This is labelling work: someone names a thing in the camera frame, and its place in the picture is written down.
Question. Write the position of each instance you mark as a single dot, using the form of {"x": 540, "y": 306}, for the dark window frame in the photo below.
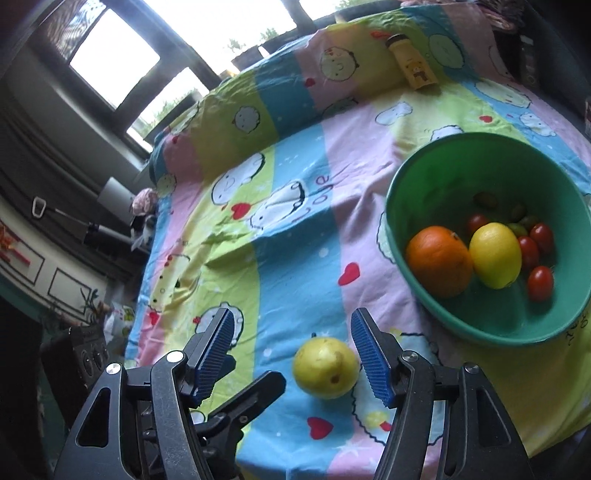
{"x": 136, "y": 65}

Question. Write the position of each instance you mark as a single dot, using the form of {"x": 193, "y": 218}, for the pink crumpled cloth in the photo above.
{"x": 144, "y": 203}

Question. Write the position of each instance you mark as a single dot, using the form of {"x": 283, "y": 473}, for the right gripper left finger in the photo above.
{"x": 105, "y": 441}

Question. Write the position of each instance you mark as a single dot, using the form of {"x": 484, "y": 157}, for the black plant pot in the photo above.
{"x": 247, "y": 58}

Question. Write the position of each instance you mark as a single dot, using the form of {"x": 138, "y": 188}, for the orange fruit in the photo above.
{"x": 440, "y": 261}

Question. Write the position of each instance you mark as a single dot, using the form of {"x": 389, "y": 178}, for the colourful cartoon bed sheet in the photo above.
{"x": 272, "y": 199}

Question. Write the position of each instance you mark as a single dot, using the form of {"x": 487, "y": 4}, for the red cherry tomato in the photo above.
{"x": 543, "y": 236}
{"x": 540, "y": 284}

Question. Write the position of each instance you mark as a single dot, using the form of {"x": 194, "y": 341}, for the white lamp shade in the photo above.
{"x": 115, "y": 197}

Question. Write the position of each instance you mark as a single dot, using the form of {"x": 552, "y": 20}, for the small green olive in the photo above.
{"x": 518, "y": 230}

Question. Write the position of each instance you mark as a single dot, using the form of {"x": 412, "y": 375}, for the dark grey sofa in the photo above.
{"x": 560, "y": 31}

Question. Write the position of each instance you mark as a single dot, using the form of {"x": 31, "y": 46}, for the pile of patterned clothes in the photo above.
{"x": 498, "y": 21}

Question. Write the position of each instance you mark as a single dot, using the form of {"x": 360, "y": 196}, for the yellow bear bottle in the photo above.
{"x": 414, "y": 66}

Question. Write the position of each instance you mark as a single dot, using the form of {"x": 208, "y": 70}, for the green olive fruit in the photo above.
{"x": 486, "y": 200}

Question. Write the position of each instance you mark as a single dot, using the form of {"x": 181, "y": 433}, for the green plastic bowl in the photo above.
{"x": 435, "y": 187}

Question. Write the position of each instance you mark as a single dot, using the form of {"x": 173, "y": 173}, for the yellow pear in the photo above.
{"x": 326, "y": 368}

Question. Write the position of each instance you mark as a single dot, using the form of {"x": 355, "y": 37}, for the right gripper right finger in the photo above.
{"x": 480, "y": 440}

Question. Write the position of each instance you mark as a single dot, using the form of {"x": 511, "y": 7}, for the dark jar by sofa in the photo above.
{"x": 528, "y": 63}

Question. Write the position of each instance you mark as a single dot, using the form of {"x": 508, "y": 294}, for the yellow lemon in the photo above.
{"x": 496, "y": 255}

